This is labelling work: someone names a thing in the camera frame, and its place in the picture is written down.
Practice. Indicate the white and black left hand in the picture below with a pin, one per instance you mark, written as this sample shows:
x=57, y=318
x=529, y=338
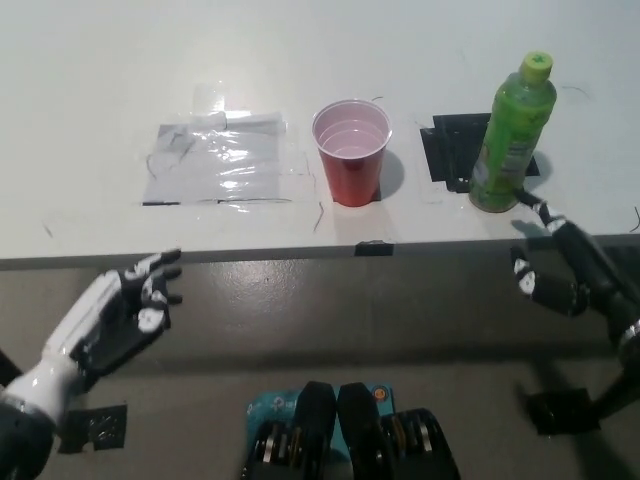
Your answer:
x=100, y=320

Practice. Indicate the black right hand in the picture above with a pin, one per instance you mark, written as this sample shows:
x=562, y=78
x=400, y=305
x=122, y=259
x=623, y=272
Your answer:
x=585, y=270

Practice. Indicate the green plastic bottle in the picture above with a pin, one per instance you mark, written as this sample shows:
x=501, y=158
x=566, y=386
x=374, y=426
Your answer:
x=515, y=125

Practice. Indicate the red plastic cup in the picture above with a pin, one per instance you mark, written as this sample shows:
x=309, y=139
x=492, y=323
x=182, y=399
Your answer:
x=352, y=170

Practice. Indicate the black table leg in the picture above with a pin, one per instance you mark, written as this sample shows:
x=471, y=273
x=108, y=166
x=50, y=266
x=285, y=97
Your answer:
x=617, y=395
x=9, y=367

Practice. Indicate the black tape square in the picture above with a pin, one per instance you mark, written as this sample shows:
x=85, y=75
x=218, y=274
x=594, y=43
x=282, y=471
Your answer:
x=450, y=150

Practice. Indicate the teal cardboard box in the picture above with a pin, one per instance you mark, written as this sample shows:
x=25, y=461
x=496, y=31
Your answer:
x=265, y=405

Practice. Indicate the clear plastic sheet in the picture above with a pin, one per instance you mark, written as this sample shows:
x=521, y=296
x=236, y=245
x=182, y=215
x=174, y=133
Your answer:
x=225, y=160

